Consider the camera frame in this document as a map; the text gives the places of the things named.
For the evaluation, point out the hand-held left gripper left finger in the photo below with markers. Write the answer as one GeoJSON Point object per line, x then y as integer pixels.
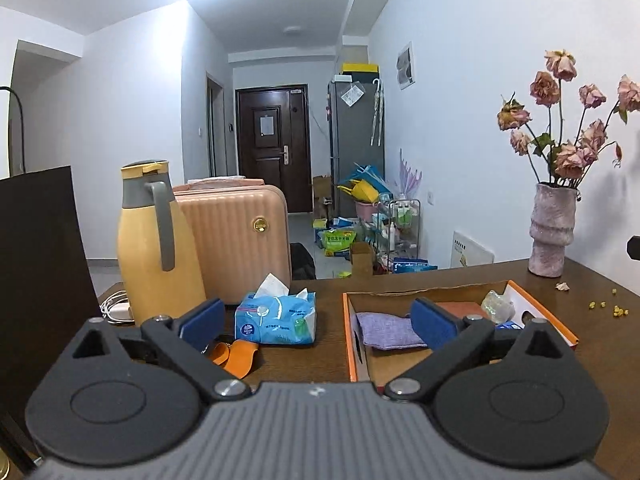
{"type": "Point", "coordinates": [202, 325]}

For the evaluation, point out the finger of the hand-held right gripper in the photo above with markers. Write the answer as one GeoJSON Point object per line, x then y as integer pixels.
{"type": "Point", "coordinates": [635, 248]}

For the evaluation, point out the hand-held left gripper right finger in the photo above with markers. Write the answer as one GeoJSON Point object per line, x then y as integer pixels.
{"type": "Point", "coordinates": [435, 322]}

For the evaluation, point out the clear squishy toy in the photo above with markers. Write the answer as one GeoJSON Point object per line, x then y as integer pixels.
{"type": "Point", "coordinates": [497, 305]}

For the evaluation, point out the blue white card box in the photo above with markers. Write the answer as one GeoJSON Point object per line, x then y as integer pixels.
{"type": "Point", "coordinates": [507, 325]}

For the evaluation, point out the red cardboard box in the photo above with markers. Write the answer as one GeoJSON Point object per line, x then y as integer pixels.
{"type": "Point", "coordinates": [357, 360]}

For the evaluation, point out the blue flat packet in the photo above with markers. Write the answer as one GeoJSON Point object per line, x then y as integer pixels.
{"type": "Point", "coordinates": [410, 265]}

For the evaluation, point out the scattered yellow crumbs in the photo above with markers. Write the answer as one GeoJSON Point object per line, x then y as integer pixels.
{"type": "Point", "coordinates": [617, 311]}

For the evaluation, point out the blue tissue pack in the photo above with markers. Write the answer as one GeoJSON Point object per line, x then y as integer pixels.
{"type": "Point", "coordinates": [275, 317]}

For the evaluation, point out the white flat panel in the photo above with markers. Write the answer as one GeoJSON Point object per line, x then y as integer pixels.
{"type": "Point", "coordinates": [472, 250]}

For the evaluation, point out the fallen rose petal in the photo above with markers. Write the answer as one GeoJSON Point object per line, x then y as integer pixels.
{"type": "Point", "coordinates": [562, 286]}

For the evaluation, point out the grey pink ceramic vase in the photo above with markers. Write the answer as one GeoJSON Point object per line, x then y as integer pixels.
{"type": "Point", "coordinates": [550, 235]}

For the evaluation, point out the yellow thermos jug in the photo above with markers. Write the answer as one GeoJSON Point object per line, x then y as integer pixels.
{"type": "Point", "coordinates": [145, 260]}

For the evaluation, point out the pink suitcase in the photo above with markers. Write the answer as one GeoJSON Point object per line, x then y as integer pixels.
{"type": "Point", "coordinates": [235, 240]}

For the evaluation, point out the small brown carton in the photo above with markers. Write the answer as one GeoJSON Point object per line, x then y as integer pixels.
{"type": "Point", "coordinates": [361, 259]}

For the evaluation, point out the dried pink roses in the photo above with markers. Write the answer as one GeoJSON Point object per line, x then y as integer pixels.
{"type": "Point", "coordinates": [570, 157]}

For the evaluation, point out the black floor bag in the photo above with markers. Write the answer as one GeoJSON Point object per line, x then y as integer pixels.
{"type": "Point", "coordinates": [302, 262]}

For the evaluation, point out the green printed bag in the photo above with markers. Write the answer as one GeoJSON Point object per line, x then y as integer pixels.
{"type": "Point", "coordinates": [340, 242]}

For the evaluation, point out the pink basin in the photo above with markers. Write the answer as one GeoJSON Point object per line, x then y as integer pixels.
{"type": "Point", "coordinates": [369, 208]}

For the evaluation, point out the yellow watering can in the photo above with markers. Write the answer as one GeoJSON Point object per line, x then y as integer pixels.
{"type": "Point", "coordinates": [365, 191]}

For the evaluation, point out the dark wooden door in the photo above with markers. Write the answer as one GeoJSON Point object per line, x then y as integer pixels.
{"type": "Point", "coordinates": [272, 170]}

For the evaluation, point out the tall cardboard carton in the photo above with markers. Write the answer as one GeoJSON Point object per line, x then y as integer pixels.
{"type": "Point", "coordinates": [321, 195]}

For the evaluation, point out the grey refrigerator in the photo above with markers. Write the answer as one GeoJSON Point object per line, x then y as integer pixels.
{"type": "Point", "coordinates": [355, 160]}

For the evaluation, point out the hanging umbrella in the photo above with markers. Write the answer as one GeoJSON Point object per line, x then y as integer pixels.
{"type": "Point", "coordinates": [378, 110]}

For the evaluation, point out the white paper note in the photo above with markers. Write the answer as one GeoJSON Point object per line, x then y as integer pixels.
{"type": "Point", "coordinates": [352, 95]}

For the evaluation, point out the yellow box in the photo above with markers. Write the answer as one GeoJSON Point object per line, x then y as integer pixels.
{"type": "Point", "coordinates": [360, 68]}

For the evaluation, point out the small ceiling lamp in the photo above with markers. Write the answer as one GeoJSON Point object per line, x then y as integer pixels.
{"type": "Point", "coordinates": [292, 29]}

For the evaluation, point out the purple wall decal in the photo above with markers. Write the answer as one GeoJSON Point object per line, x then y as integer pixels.
{"type": "Point", "coordinates": [410, 175]}

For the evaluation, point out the wall picture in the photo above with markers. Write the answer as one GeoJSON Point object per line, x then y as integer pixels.
{"type": "Point", "coordinates": [406, 66]}

